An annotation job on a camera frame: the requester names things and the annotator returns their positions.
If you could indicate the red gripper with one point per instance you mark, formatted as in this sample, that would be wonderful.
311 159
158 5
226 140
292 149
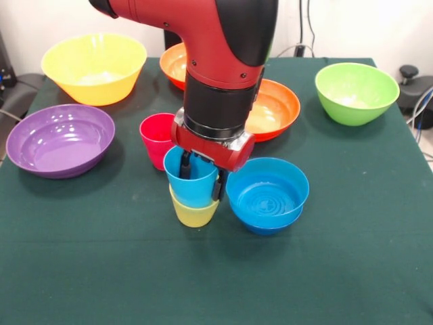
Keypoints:
209 150

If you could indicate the light blue cup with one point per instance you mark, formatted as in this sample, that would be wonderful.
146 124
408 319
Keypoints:
191 193

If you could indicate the yellow-green cup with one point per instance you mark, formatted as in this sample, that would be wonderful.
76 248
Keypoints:
194 216

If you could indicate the light blue bowl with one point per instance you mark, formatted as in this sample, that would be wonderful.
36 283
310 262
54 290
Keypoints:
270 199

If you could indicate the dark blue bowl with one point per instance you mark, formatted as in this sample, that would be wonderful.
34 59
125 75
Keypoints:
267 228

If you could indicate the orange bowl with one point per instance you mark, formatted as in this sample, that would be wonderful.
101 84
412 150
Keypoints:
172 67
277 105

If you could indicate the light green bowl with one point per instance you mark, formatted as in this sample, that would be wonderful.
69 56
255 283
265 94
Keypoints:
358 98

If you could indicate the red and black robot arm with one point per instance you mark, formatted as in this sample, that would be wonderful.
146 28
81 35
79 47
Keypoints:
220 50

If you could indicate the red cup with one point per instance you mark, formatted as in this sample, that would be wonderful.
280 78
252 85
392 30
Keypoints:
154 142

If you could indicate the dark green tablecloth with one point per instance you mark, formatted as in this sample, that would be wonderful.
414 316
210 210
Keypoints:
216 271

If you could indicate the large yellow bowl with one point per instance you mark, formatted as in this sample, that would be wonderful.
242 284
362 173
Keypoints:
94 88

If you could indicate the purple bowl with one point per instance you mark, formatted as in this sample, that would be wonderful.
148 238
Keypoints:
57 145

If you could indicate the black plug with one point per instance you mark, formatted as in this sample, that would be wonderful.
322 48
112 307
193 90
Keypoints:
299 50

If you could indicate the black chair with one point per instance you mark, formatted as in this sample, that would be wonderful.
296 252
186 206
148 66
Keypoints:
20 91

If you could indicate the black rounded base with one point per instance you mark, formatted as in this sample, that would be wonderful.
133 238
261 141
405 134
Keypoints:
414 96

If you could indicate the black knob clamp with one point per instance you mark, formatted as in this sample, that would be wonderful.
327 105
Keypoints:
408 71

